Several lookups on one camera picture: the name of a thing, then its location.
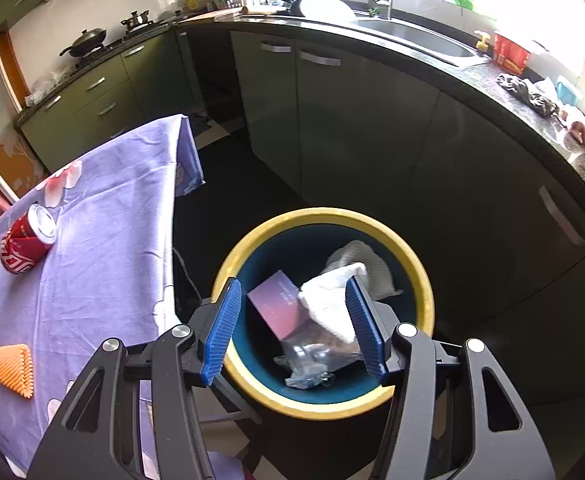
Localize white paper napkin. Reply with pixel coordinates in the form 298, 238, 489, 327
326, 240, 404, 302

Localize black pan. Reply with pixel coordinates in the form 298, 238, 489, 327
262, 0, 313, 16

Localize metal cooking pot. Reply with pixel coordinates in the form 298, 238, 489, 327
121, 10, 154, 32

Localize black wok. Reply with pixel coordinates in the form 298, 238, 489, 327
60, 27, 109, 58

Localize white paper towel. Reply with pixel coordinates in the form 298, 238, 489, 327
298, 262, 368, 346

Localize purple floral tablecloth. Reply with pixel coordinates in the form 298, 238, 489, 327
0, 114, 246, 480

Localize clear plastic water bottle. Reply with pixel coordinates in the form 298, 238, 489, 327
274, 327, 365, 389

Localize black metal table leg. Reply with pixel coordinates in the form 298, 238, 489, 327
200, 380, 263, 426

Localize light blue box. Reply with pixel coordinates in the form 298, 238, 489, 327
555, 76, 584, 108

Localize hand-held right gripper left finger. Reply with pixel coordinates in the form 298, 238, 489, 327
26, 276, 246, 480

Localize dark kitchen countertop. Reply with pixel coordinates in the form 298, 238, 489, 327
15, 10, 585, 201

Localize green kitchen cabinets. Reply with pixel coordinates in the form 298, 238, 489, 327
15, 22, 585, 461

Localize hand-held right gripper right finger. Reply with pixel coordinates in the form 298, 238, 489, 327
345, 274, 557, 480

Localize orange ribbed mat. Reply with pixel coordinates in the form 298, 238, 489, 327
0, 342, 34, 401

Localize dark rag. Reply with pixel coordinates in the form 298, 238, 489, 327
496, 72, 558, 116

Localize black gas stove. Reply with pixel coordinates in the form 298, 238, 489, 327
60, 22, 173, 68

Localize red package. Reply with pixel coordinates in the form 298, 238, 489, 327
492, 32, 530, 73

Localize red soda can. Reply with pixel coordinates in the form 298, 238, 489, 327
0, 203, 58, 276

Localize yellow-rimmed blue trash bin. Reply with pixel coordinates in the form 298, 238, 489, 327
211, 207, 435, 418

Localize dish rack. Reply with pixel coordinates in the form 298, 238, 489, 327
210, 0, 266, 11

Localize steel sink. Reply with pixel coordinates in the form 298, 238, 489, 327
355, 17, 478, 61

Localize white cable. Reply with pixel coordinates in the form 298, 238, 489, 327
172, 247, 208, 306

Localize large white bowl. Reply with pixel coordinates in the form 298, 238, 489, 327
299, 0, 355, 21

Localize purple cardboard box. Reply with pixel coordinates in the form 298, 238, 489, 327
247, 270, 318, 343

